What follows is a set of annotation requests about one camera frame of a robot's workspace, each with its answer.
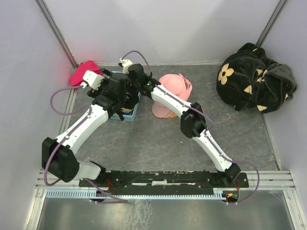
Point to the black and tan hat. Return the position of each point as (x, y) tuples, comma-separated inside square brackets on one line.
[(127, 105)]

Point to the blue perforated plastic basket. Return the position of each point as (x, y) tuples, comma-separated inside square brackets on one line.
[(128, 115)]

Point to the pink cap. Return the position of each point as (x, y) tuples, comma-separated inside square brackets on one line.
[(163, 113), (176, 84)]

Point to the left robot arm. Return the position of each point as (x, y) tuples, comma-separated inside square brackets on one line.
[(59, 154)]

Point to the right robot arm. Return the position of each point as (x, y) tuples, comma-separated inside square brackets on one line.
[(192, 119)]

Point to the wooden hat stand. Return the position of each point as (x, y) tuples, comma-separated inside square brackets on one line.
[(172, 116)]

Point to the magenta cloth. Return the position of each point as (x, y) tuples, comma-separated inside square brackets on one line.
[(77, 76)]

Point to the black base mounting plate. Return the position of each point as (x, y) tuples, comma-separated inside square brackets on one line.
[(168, 182)]

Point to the black floral plush blanket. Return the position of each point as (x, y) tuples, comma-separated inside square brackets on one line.
[(249, 79)]

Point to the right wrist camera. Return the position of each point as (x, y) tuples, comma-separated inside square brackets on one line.
[(124, 64)]

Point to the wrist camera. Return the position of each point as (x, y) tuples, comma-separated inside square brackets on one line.
[(124, 64), (92, 80)]

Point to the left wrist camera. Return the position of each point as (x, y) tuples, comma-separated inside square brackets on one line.
[(92, 80)]

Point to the left corner aluminium post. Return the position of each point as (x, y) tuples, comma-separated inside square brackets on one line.
[(56, 31)]

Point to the corner aluminium post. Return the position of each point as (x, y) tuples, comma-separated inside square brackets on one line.
[(56, 31), (271, 22)]

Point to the right corner aluminium post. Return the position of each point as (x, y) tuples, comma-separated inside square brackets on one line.
[(271, 22)]

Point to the aluminium rail frame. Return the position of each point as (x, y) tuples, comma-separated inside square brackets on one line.
[(269, 180)]

